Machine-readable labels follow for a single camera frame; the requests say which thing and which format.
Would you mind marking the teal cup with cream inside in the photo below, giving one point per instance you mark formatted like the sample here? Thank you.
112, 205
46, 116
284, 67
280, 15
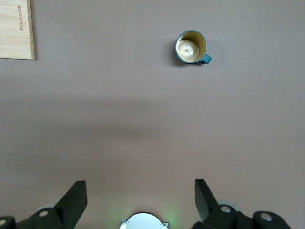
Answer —
188, 51

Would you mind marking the brown table mat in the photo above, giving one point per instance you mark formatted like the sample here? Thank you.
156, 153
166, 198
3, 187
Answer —
143, 119

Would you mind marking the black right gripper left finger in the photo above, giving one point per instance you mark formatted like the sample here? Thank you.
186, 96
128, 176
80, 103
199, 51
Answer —
69, 207

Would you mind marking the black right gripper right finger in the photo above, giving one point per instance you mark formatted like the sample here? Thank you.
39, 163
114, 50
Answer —
207, 207

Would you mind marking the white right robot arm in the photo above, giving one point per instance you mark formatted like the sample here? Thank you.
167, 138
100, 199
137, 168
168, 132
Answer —
143, 221

